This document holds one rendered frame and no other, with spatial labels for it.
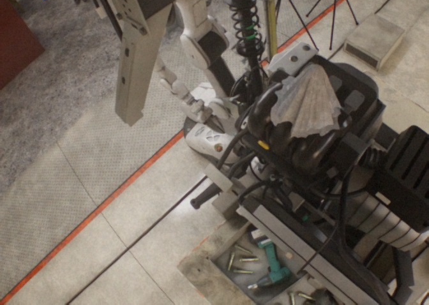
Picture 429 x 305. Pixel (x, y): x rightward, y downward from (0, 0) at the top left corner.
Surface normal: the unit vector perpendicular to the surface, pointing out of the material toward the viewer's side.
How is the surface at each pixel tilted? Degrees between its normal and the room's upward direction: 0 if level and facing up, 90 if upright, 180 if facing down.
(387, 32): 0
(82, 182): 0
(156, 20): 91
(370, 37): 0
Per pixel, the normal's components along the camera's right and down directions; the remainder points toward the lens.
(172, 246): -0.15, -0.49
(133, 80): 0.69, 0.58
